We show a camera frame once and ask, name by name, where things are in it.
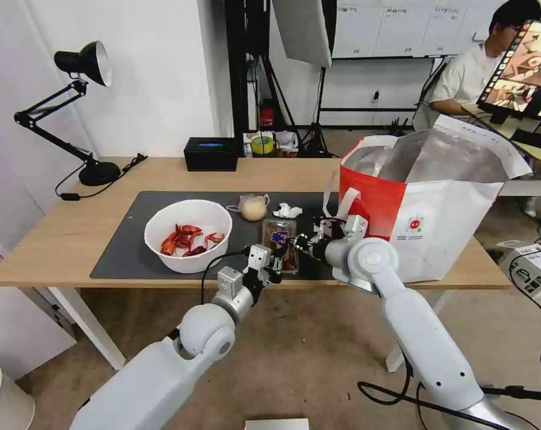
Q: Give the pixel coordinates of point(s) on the white cabinet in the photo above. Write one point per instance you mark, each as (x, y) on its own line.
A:
(19, 331)

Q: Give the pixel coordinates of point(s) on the clear plastic food container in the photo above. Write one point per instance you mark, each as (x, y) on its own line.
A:
(277, 235)

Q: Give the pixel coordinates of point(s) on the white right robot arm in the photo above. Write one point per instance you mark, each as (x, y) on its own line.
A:
(409, 322)

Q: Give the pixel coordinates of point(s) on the crumpled white tissue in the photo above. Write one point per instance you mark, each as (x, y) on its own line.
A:
(287, 210)

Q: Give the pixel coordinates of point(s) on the computer monitor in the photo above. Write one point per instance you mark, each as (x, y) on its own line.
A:
(521, 76)

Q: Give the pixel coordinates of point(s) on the red white takeout bag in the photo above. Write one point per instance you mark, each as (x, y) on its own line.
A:
(431, 224)

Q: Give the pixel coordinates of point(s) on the red crayfish shells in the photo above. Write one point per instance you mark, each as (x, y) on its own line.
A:
(183, 239)

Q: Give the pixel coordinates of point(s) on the white robot front shell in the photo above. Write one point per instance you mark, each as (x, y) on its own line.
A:
(277, 424)

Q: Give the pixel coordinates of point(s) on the red canister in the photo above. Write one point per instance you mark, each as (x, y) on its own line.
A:
(267, 114)

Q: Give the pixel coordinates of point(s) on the white softbox light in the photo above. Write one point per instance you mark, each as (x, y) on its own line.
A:
(304, 31)

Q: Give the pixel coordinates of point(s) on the light wooden desk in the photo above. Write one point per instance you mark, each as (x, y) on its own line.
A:
(539, 154)

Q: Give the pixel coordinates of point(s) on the black keyboard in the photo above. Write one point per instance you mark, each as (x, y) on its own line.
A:
(537, 138)

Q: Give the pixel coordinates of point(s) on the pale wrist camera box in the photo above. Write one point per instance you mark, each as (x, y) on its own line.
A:
(259, 256)
(321, 232)

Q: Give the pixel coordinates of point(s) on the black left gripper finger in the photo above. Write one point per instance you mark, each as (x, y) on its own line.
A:
(283, 274)
(277, 257)

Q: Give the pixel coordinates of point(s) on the white wall board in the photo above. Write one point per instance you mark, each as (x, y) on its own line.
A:
(409, 27)

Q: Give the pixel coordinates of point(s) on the white cardboard box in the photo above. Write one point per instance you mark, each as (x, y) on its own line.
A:
(532, 268)

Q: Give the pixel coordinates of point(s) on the yellow tape roll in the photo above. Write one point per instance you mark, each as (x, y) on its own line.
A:
(262, 145)

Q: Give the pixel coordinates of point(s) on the black light stand tripod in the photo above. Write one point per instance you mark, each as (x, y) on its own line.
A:
(315, 130)

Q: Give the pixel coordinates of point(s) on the dark grey desk mat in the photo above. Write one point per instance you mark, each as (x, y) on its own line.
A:
(127, 251)

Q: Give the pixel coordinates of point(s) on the black desk lamp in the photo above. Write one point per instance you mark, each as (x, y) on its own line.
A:
(98, 172)

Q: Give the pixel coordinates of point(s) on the black metal shelf frame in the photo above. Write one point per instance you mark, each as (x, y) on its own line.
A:
(239, 67)

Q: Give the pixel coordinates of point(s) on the white plastic bag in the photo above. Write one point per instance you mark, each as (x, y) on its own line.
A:
(288, 139)

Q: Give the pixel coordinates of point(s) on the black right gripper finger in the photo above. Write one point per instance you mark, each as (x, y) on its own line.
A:
(295, 238)
(295, 247)

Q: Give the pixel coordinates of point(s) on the person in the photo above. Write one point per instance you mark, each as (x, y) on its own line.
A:
(463, 76)

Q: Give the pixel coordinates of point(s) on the white round bin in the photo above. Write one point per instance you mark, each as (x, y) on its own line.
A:
(6, 398)

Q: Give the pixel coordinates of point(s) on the black tissue box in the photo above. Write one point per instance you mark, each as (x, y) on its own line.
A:
(210, 154)

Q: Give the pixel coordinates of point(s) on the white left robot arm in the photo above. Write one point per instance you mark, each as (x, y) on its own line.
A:
(163, 380)

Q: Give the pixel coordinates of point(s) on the white round bowl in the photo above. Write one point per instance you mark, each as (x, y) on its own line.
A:
(187, 264)

